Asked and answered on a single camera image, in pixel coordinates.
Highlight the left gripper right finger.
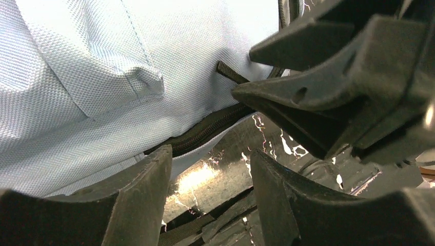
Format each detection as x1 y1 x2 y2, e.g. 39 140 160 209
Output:
250 150 434 245

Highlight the blue student backpack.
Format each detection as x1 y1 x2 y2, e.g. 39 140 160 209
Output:
1 1 308 197

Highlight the aluminium rail base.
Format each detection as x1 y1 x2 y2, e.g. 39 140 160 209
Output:
157 146 435 246

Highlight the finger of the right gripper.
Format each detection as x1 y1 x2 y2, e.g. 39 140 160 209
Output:
249 1 355 71
232 51 371 159

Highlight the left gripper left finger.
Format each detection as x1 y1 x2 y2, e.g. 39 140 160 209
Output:
1 145 172 245

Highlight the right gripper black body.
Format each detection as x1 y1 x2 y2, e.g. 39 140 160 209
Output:
326 1 434 163

